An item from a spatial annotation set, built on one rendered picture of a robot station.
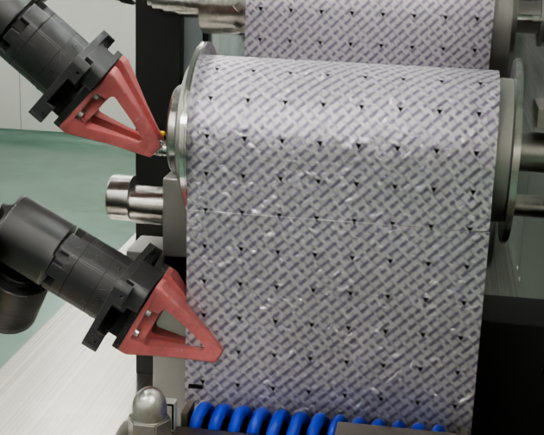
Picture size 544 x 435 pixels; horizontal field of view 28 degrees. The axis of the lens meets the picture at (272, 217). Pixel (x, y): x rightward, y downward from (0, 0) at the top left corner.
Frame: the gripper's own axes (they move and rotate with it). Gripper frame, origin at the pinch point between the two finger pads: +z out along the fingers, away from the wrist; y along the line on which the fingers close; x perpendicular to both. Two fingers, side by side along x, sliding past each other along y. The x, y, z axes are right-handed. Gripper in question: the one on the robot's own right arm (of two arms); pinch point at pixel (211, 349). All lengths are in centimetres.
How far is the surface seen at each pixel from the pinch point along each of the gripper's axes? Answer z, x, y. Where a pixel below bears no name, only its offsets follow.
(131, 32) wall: -122, -117, -557
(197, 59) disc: -13.0, 19.3, -2.9
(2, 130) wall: -165, -215, -556
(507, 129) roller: 10.0, 27.6, -1.1
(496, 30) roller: 7.6, 31.7, -24.3
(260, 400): 5.6, -1.6, 0.3
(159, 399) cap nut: -1.7, -2.3, 7.4
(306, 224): 1.1, 13.4, 0.3
